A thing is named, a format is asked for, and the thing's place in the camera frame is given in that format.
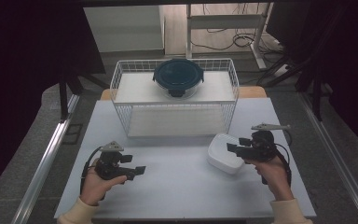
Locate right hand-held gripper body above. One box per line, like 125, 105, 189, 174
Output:
234, 122, 292, 163

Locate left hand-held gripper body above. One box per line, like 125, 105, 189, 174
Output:
94, 140, 138, 182

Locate white square bowl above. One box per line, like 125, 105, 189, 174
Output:
206, 133, 247, 175

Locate white wire shelf rack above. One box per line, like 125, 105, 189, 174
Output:
109, 58, 241, 139

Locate round glass container blue lid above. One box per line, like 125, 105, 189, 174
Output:
152, 58, 205, 100

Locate person's left hand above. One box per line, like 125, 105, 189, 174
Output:
79, 160, 128, 207

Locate person's right hand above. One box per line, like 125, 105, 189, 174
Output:
244, 153, 295, 202

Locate dark floor vent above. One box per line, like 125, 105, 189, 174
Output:
62, 122, 84, 146

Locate wooden table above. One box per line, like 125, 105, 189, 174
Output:
100, 86, 269, 102

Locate black stand legs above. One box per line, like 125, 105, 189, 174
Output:
260, 55, 324, 123
58, 70, 110, 123

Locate dark curtain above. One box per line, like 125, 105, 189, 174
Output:
0, 0, 107, 202
265, 0, 358, 158

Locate white cabinet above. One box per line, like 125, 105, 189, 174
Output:
82, 5, 166, 53

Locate left hand-held gripper black cable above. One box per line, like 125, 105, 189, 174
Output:
79, 146, 103, 196

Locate hand-held gripper black cable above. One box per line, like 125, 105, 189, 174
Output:
273, 142, 294, 189
79, 146, 103, 196

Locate right hand-held gripper black cable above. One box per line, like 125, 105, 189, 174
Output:
273, 142, 294, 189

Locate aluminium rail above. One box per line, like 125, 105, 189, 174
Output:
10, 92, 81, 224
297, 91, 358, 224

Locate black floor cables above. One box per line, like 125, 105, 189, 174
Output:
190, 27, 286, 56

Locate white metal desk frame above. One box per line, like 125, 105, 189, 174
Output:
185, 2, 275, 70

